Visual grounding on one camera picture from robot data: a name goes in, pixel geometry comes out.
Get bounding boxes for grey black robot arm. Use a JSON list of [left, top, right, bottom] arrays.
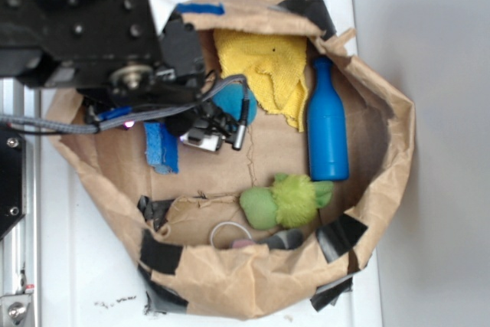
[[1, 0, 206, 135]]

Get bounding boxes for yellow cloth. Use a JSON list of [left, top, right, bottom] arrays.
[[214, 29, 309, 132]]

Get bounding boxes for aluminium rail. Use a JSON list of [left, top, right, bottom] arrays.
[[0, 77, 42, 327]]

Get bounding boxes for brown paper bag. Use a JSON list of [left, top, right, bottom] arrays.
[[51, 0, 415, 320]]

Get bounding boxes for green plush toy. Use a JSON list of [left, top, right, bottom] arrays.
[[239, 173, 334, 231]]

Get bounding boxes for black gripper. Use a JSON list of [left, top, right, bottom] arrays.
[[78, 10, 206, 128]]

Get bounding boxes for blue plastic bottle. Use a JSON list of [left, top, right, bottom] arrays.
[[307, 57, 349, 181]]

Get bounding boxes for grey plush mouse toy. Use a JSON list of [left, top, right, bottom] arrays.
[[230, 229, 304, 250]]

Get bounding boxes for blue sponge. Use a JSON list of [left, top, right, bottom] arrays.
[[144, 123, 179, 175]]

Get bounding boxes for blue rubber ball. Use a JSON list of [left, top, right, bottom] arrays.
[[212, 83, 257, 125]]

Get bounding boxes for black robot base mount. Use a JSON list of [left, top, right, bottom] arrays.
[[0, 129, 26, 240]]

